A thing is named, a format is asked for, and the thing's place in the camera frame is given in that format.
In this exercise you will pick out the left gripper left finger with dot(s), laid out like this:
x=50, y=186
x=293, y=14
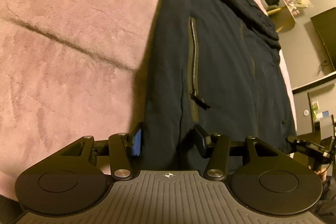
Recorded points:
x=134, y=141

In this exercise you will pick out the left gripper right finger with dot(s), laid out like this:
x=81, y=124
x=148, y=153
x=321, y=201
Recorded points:
x=204, y=142

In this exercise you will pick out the navy blue zip jacket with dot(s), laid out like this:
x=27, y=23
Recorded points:
x=213, y=63

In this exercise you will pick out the purple plush bed blanket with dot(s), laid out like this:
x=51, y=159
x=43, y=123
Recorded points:
x=70, y=68

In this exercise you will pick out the yellow leg side table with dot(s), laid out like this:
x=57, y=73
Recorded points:
x=282, y=17

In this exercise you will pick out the flower bouquet on table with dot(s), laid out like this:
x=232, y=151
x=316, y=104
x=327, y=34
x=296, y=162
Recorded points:
x=295, y=6

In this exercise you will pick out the wall mounted television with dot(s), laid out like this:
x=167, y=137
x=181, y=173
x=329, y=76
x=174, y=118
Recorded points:
x=325, y=25

